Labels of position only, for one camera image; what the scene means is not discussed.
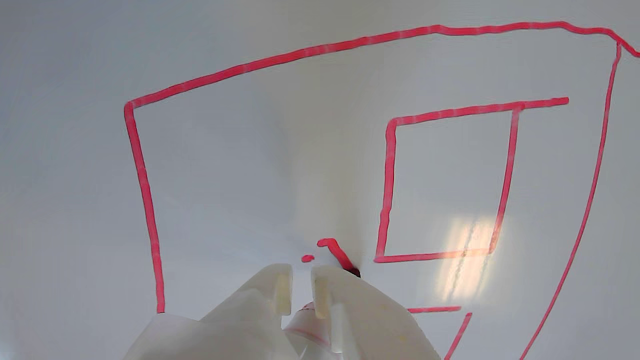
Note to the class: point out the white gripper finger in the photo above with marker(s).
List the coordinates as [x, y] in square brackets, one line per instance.
[370, 330]
[235, 330]

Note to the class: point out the white whiteboard with aluminium frame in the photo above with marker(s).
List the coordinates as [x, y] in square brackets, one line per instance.
[250, 150]

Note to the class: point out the red whiteboard marker pen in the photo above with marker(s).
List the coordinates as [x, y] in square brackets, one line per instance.
[307, 332]

